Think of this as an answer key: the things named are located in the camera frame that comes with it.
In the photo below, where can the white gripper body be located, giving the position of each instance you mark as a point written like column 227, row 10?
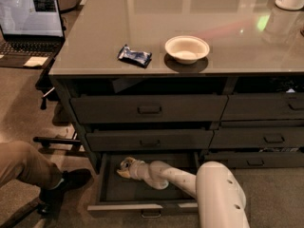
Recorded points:
column 135, row 168

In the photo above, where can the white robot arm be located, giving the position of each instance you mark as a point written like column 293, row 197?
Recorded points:
column 221, row 200

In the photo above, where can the open bottom left drawer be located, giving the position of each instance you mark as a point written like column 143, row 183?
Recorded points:
column 116, row 195

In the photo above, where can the middle left drawer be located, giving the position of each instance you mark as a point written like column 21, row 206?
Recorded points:
column 129, row 140

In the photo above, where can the top left drawer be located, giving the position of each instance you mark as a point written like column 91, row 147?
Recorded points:
column 148, row 108

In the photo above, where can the bottom right drawer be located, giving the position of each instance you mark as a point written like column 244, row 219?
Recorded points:
column 245, row 160

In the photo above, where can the top right drawer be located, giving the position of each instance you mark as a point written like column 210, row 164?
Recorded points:
column 264, row 106

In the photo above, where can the middle right drawer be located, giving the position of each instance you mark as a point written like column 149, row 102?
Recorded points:
column 253, row 137

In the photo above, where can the black shoe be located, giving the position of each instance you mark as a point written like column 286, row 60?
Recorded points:
column 51, row 199

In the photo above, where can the blue snack wrapper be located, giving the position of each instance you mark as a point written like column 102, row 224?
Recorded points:
column 137, row 58

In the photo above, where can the person's leg khaki trousers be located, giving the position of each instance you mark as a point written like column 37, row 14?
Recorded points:
column 22, row 161

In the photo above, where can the white paper bowl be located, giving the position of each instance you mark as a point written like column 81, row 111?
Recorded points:
column 187, row 49

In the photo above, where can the white sticky note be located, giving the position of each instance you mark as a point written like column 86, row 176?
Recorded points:
column 35, row 61

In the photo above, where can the open laptop computer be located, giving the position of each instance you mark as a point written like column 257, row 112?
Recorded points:
column 30, row 28

